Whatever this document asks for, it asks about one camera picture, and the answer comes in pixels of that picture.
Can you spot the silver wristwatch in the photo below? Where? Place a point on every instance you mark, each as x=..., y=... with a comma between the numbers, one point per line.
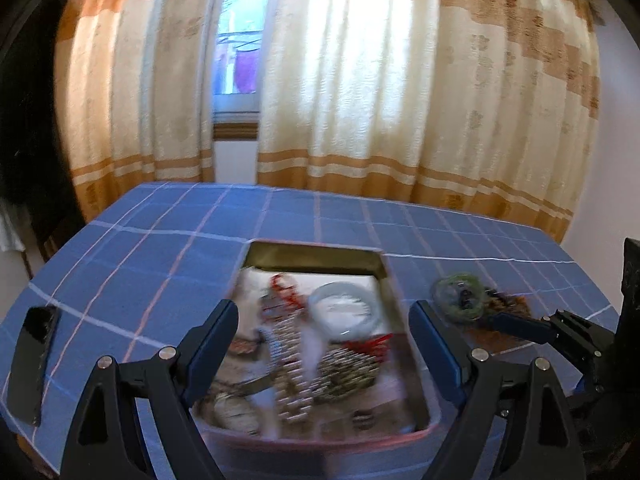
x=227, y=405

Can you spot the window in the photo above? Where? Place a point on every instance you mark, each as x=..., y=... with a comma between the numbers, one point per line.
x=240, y=60

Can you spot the green jade bangle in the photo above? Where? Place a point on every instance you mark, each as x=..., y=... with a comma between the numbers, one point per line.
x=440, y=301

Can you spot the wide cream orange curtain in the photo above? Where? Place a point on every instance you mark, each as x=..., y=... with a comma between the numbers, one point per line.
x=400, y=110

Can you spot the black smartphone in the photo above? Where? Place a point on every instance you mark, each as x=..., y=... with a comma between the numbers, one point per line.
x=32, y=360

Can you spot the wooden window sill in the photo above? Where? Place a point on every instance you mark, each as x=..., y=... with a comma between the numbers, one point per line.
x=235, y=131

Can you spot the white jade bangle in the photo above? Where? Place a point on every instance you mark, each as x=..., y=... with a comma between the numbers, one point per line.
x=373, y=321

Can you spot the narrow cream orange curtain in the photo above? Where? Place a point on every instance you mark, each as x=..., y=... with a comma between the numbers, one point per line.
x=135, y=85

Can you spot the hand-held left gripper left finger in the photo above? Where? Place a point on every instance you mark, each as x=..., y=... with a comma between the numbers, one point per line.
x=215, y=340

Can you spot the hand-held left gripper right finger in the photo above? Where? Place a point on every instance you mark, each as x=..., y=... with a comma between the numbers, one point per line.
x=434, y=345

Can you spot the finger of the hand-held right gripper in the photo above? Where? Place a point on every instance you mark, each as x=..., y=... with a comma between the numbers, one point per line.
x=522, y=327
x=582, y=391

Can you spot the blue plaid tablecloth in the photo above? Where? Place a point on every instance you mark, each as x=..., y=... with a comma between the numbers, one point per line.
x=150, y=260

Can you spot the white hanging garment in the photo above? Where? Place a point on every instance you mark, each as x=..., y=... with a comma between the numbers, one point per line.
x=9, y=230

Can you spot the pink tin box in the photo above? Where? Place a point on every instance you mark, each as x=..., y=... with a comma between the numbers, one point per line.
x=315, y=259

